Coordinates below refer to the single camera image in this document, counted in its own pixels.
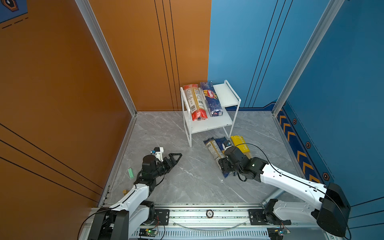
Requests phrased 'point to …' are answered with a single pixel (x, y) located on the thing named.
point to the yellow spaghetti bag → (239, 142)
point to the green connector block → (131, 173)
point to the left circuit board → (147, 232)
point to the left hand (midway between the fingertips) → (179, 157)
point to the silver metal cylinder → (275, 195)
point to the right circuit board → (276, 233)
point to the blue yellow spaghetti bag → (220, 141)
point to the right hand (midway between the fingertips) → (223, 160)
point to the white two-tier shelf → (228, 99)
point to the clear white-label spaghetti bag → (215, 149)
